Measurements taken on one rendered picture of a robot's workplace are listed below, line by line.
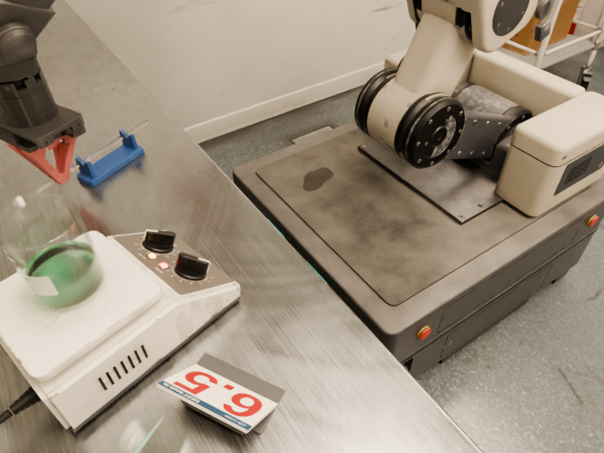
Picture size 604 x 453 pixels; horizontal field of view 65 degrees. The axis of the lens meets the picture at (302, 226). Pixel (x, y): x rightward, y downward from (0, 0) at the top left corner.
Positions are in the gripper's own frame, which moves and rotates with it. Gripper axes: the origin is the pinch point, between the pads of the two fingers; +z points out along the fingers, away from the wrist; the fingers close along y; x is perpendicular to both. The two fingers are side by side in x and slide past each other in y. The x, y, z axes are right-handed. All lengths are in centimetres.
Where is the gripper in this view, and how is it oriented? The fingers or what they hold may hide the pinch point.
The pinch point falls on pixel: (60, 176)
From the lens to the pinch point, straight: 71.1
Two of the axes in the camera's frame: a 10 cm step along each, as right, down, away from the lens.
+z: 0.2, 7.3, 6.9
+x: 5.3, -5.9, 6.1
